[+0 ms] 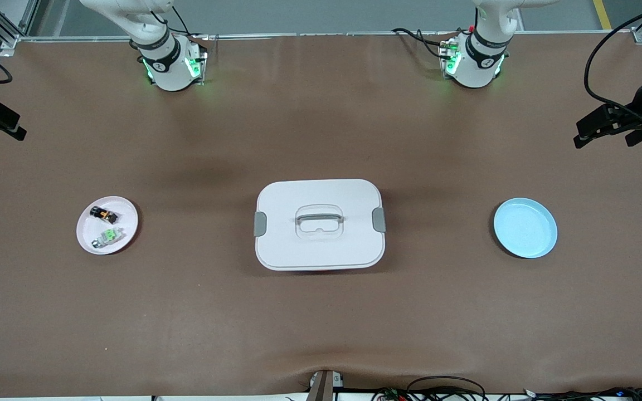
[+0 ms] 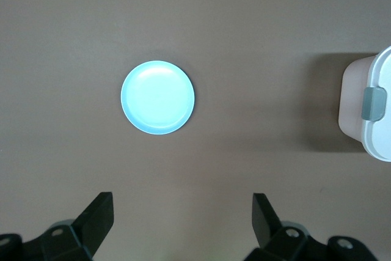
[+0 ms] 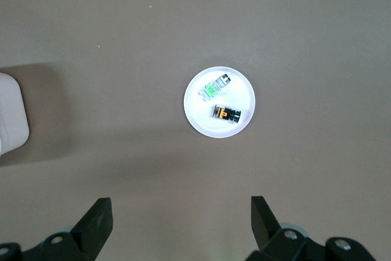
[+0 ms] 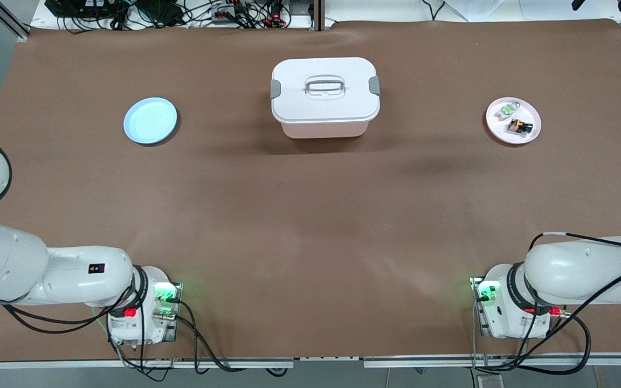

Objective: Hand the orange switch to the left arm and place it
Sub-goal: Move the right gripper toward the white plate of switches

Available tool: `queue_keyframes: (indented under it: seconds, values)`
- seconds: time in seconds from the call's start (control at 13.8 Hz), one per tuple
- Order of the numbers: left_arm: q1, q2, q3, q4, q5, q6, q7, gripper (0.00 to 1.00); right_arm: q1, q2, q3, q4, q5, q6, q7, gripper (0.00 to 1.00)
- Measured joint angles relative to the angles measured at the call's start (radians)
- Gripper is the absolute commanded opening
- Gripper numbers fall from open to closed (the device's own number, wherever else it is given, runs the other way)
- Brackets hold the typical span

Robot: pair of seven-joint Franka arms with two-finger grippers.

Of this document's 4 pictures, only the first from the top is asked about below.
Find orange and black switch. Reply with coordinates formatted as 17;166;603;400
90;205;120;224

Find white lidded storage box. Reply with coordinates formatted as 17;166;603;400
254;178;387;272

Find light blue round plate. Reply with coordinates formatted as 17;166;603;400
493;197;558;259

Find pink round plate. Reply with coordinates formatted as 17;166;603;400
76;195;139;256

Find brown table mat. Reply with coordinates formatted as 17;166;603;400
0;33;642;399

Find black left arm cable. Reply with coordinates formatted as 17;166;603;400
583;0;642;126

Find green and silver switch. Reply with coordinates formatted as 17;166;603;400
91;226;127;248

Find black base cable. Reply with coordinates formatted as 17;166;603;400
392;27;456;60
151;4;208;41

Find black cable bundle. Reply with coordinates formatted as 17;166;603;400
522;387;642;401

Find black looped cable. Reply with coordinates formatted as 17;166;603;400
373;375;489;401

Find grey camera mount clamp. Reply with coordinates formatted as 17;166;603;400
307;370;345;401

